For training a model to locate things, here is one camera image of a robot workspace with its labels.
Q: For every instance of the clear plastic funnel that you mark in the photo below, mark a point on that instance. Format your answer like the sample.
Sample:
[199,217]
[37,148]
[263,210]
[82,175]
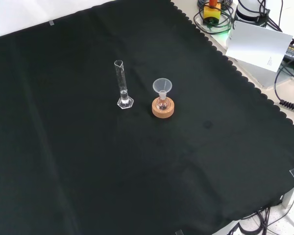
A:
[161,84]

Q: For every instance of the small round-bottom glass flask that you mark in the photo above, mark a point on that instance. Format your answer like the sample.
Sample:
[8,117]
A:
[162,104]

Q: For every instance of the clear glass graduated cylinder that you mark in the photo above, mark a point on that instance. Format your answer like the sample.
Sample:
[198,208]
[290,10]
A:
[122,95]

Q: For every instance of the pale board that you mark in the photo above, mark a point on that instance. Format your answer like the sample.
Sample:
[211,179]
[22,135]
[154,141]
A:
[257,44]

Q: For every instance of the yellow stop button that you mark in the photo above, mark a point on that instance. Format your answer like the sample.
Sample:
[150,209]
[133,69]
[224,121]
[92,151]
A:
[212,13]

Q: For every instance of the pale grey box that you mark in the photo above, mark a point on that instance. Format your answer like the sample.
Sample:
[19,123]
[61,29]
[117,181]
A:
[267,77]

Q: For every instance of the aluminium bracket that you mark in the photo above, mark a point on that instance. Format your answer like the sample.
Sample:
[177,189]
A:
[290,197]

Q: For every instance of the black cloth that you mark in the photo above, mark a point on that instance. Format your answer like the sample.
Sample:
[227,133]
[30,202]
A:
[88,151]

